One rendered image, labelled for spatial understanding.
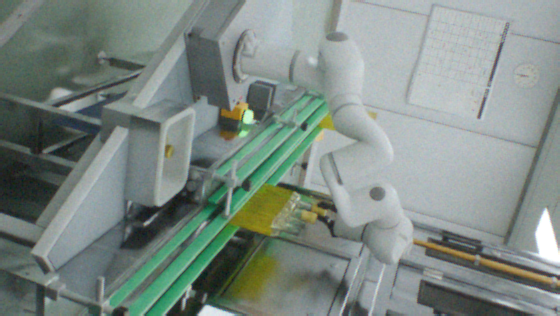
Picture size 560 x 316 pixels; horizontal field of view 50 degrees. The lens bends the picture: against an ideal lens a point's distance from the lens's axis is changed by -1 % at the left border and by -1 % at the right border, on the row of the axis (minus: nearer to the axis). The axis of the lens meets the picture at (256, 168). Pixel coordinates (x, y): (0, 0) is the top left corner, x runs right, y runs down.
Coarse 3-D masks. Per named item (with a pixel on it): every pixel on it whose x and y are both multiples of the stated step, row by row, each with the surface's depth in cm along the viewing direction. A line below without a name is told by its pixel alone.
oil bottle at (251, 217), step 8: (248, 208) 175; (256, 208) 176; (264, 208) 176; (240, 216) 174; (248, 216) 173; (256, 216) 172; (264, 216) 172; (272, 216) 173; (280, 216) 174; (240, 224) 175; (248, 224) 174; (256, 224) 173; (264, 224) 172; (272, 224) 171; (280, 224) 172; (264, 232) 173; (272, 232) 172; (280, 232) 173
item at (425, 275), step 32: (320, 192) 238; (320, 224) 216; (416, 224) 228; (224, 256) 185; (416, 256) 202; (448, 256) 211; (480, 256) 215; (512, 256) 218; (544, 256) 218; (192, 288) 167; (352, 288) 178; (384, 288) 181; (416, 288) 187; (448, 288) 190; (480, 288) 193; (512, 288) 193; (544, 288) 199
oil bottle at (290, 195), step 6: (264, 186) 191; (270, 186) 191; (276, 186) 192; (264, 192) 189; (270, 192) 188; (276, 192) 188; (282, 192) 189; (288, 192) 189; (294, 192) 190; (288, 198) 187; (294, 198) 187; (300, 198) 189
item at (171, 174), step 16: (192, 112) 153; (176, 128) 156; (192, 128) 156; (160, 144) 141; (176, 144) 158; (160, 160) 142; (176, 160) 160; (160, 176) 144; (176, 176) 161; (160, 192) 153; (176, 192) 157
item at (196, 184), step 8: (192, 168) 163; (200, 168) 164; (192, 176) 163; (200, 176) 163; (192, 184) 163; (200, 184) 163; (208, 184) 166; (184, 192) 166; (192, 192) 165; (200, 192) 164; (192, 200) 166; (200, 200) 165
